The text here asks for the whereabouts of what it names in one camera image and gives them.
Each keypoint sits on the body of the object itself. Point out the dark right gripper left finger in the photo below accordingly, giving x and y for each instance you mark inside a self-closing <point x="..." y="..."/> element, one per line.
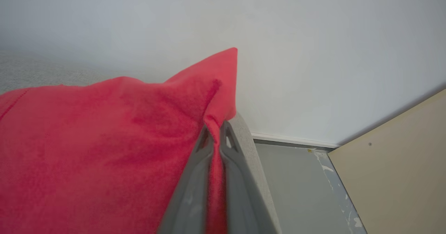
<point x="190" y="199"/>

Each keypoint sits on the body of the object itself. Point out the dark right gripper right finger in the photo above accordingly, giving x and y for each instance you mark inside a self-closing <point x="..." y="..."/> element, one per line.
<point x="242" y="199"/>

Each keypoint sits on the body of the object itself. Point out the red garment with striped trim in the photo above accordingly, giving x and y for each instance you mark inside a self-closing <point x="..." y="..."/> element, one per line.
<point x="104" y="150"/>

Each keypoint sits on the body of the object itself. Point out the beige wooden panel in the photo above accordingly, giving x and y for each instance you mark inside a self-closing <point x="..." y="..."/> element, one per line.
<point x="400" y="178"/>

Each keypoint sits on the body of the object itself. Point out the white wall baseboard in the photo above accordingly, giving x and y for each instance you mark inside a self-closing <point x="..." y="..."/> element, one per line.
<point x="292" y="139"/>

